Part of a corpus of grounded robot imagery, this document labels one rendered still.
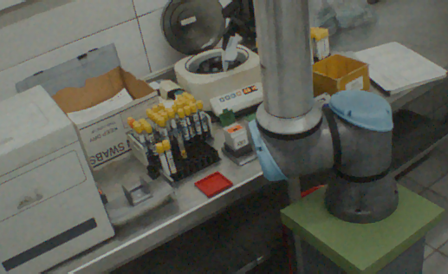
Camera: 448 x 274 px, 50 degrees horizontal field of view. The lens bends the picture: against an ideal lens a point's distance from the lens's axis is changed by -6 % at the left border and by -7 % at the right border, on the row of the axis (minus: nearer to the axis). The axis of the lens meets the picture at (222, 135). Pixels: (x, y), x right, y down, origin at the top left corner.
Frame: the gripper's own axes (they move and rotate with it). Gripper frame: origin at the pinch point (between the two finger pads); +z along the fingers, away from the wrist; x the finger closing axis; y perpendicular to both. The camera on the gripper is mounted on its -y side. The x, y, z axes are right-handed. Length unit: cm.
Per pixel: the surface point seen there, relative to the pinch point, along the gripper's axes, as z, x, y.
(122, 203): 16.6, -42.7, 14.1
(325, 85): 11.4, 20.3, 3.6
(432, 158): 102, 120, -46
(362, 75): 10.3, 31.0, 7.0
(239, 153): 17.1, -11.3, 11.1
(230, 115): 9.4, -10.0, 5.5
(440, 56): 17, 69, 2
